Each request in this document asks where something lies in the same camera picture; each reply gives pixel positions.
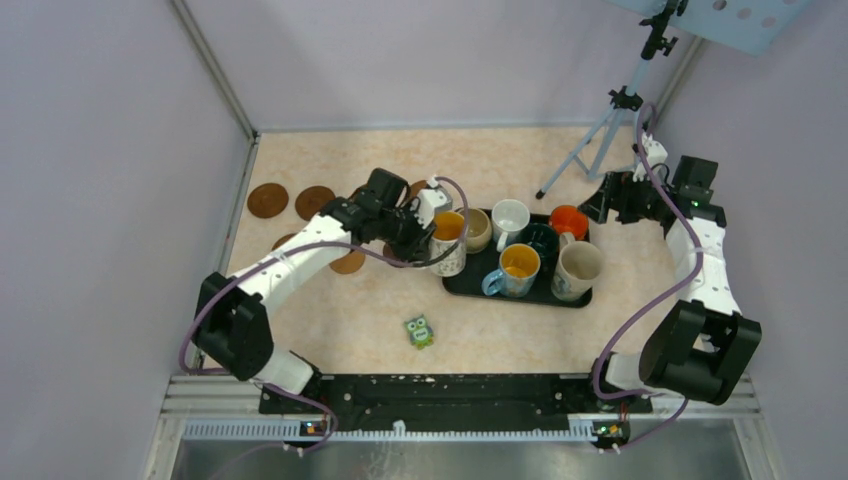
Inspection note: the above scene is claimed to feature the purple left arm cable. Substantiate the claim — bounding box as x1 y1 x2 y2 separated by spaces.
177 175 472 458

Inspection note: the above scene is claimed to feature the white cable duct strip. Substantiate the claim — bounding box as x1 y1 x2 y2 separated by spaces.
182 419 598 443

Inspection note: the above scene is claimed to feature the white mug yellow inside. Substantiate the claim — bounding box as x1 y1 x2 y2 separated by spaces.
429 212 466 278

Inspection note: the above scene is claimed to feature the green owl figure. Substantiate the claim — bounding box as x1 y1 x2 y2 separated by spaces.
404 315 434 350

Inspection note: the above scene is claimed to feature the light blue perforated panel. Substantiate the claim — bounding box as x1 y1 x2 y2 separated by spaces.
611 0 811 56

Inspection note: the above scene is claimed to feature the plain white mug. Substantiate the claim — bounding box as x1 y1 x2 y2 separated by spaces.
490 199 530 252

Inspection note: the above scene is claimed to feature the blue camera tripod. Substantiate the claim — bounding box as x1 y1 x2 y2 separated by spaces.
535 0 689 200

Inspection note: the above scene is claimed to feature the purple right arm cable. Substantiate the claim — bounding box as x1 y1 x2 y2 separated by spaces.
590 102 706 455

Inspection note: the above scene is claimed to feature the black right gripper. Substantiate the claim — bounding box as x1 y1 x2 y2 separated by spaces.
577 169 674 225

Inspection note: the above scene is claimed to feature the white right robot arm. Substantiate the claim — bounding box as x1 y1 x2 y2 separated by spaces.
578 133 762 412

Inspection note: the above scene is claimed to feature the blue mug yellow inside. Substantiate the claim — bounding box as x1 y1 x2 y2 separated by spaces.
481 243 541 298

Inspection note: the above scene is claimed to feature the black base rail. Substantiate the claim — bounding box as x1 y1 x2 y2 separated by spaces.
258 374 653 432

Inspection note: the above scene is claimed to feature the dark green mug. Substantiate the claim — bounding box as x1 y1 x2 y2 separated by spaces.
519 223 559 272

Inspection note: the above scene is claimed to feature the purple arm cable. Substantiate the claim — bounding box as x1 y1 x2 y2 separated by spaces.
590 102 706 455
177 175 472 458

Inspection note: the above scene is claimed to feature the light wooden coaster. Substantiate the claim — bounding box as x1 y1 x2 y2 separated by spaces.
330 250 366 275

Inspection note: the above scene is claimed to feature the black mug orange inside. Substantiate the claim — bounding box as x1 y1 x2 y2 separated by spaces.
548 205 589 240

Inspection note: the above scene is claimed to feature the black serving tray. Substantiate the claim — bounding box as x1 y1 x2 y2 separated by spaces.
442 213 593 308

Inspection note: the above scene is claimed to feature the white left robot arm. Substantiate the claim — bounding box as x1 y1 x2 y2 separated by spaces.
180 168 454 414

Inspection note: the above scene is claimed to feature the tall cream patterned mug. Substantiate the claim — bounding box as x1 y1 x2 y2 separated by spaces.
551 232 605 301

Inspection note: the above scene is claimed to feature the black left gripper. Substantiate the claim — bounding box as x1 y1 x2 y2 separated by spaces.
377 201 437 263

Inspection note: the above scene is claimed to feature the beige round mug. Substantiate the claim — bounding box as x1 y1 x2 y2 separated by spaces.
465 209 492 255

